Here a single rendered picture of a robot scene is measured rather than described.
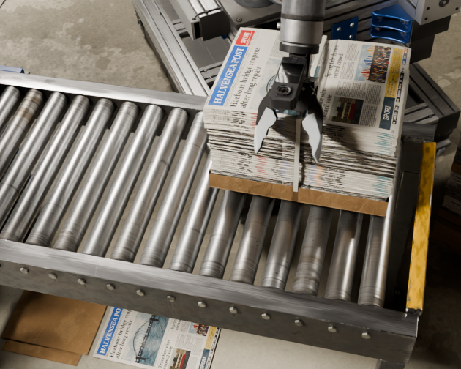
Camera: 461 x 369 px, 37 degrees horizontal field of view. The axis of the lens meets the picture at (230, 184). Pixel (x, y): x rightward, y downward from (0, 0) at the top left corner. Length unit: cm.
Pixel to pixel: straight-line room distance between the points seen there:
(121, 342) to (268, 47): 115
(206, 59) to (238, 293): 151
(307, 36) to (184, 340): 127
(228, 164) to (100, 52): 184
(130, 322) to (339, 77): 120
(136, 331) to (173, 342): 13
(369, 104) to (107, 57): 198
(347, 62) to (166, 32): 151
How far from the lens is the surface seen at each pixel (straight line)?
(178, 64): 269
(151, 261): 142
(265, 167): 139
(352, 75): 140
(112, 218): 151
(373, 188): 138
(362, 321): 134
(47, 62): 321
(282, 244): 142
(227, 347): 220
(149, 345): 222
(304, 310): 134
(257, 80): 138
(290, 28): 120
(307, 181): 139
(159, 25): 289
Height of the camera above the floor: 198
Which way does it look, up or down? 51 degrees down
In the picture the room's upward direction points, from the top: 6 degrees counter-clockwise
